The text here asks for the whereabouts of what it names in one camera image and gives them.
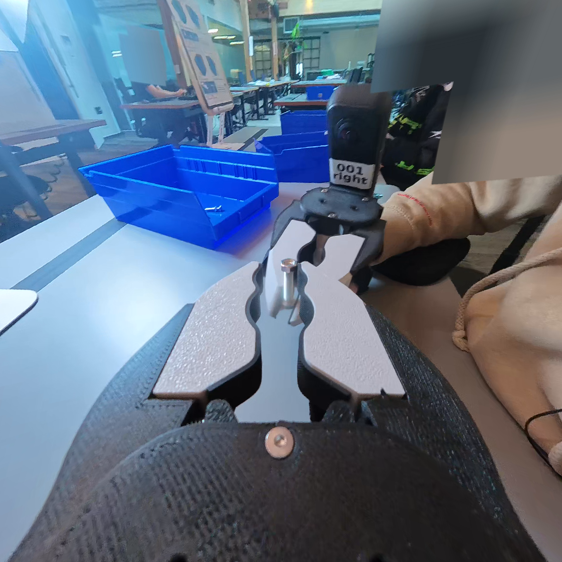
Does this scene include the silver bolt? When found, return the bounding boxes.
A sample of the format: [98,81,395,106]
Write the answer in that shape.
[279,256,302,310]

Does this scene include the black chair armrest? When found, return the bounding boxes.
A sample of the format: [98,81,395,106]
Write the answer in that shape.
[373,237,472,287]

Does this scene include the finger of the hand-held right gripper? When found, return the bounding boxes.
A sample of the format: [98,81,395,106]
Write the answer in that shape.
[318,215,387,295]
[271,204,324,275]

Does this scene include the person's right forearm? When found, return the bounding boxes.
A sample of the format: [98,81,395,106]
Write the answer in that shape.
[376,174,562,264]

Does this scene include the beige hoodie drawstring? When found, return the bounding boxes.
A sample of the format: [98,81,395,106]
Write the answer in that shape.
[453,251,562,352]

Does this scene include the person's beige hoodie torso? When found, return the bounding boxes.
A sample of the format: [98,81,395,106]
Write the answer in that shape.
[453,251,562,479]

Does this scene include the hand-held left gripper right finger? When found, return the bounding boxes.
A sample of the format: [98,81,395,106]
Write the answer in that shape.
[294,264,407,420]

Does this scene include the cardboard sign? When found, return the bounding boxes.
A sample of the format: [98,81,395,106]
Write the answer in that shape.
[158,0,236,115]

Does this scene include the wooden desk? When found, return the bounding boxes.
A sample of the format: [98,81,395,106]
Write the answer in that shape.
[119,97,216,145]
[0,119,108,220]

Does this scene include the white tablet stand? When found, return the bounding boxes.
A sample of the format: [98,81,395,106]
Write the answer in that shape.
[0,288,39,336]

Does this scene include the black earphone cable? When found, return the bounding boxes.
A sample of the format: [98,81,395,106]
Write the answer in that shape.
[525,409,562,479]

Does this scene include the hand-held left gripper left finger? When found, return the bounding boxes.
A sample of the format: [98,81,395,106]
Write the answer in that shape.
[151,261,267,418]

